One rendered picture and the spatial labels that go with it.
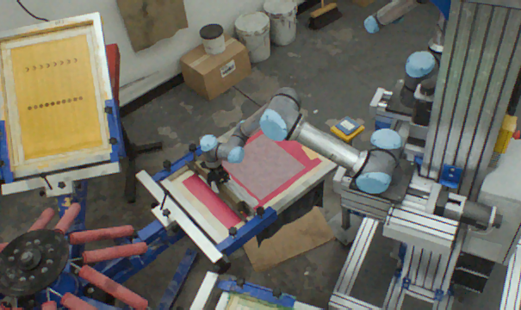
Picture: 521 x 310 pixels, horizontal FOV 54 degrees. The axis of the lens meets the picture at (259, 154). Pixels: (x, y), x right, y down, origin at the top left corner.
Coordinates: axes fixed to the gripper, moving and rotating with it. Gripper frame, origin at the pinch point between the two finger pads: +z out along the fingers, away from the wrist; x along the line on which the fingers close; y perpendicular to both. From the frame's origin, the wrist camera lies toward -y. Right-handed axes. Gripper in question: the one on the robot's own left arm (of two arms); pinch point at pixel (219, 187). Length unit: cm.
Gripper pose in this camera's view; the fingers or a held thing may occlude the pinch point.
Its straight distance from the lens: 253.7
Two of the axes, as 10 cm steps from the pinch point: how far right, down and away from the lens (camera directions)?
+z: 1.1, 6.6, 7.4
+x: 7.7, -5.3, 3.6
